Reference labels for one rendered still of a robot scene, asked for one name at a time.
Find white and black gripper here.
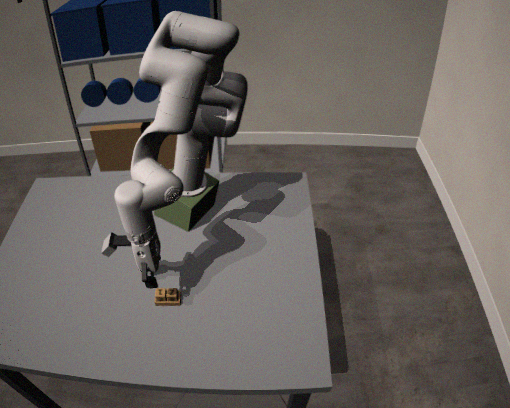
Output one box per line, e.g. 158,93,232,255
128,231,161,288

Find shallow wooden tray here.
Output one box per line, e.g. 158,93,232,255
155,291,181,306

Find brown wooden number cube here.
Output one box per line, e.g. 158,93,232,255
155,288,167,302
166,288,179,301

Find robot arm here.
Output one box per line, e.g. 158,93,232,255
101,11,248,257

